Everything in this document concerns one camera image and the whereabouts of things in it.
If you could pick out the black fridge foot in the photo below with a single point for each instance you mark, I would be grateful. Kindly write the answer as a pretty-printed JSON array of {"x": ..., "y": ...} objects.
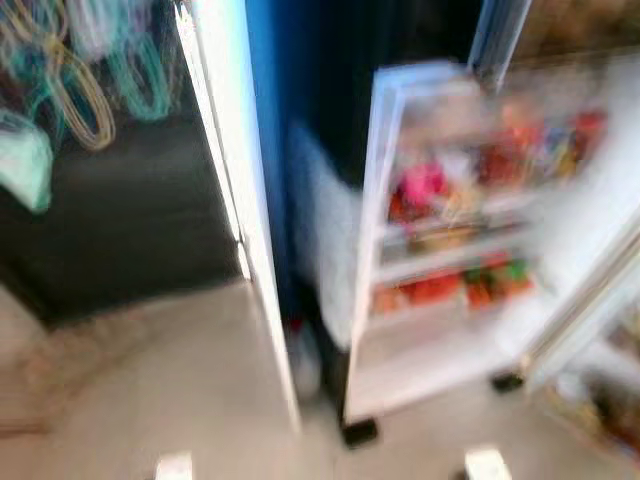
[
  {"x": 507, "y": 382},
  {"x": 360, "y": 432}
]

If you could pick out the white blue fridge door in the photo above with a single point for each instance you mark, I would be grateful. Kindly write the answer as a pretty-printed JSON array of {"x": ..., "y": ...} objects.
[{"x": 245, "y": 200}]

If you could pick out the green packet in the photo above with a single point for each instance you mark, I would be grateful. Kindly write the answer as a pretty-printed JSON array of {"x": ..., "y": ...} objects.
[{"x": 512, "y": 272}]

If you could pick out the orange red packet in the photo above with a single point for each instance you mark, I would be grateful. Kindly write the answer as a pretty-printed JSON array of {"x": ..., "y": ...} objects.
[{"x": 430, "y": 290}]

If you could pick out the pink packet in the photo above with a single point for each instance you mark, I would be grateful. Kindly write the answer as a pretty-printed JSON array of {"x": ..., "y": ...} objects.
[{"x": 422, "y": 185}]

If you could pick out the silver metal strip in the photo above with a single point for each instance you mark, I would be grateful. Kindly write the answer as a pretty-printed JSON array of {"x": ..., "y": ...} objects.
[{"x": 500, "y": 35}]

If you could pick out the bottle with red cap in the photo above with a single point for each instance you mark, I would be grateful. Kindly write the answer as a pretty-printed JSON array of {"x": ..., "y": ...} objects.
[{"x": 305, "y": 365}]

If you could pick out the black cabinet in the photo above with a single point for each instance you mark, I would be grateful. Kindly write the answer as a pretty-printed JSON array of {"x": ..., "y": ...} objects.
[{"x": 130, "y": 230}]

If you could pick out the brown floor mat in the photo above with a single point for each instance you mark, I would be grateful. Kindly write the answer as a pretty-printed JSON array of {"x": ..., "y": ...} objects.
[{"x": 70, "y": 365}]

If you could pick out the teal bag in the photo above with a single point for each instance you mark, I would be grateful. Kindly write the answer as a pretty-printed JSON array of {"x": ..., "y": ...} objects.
[{"x": 22, "y": 165}]

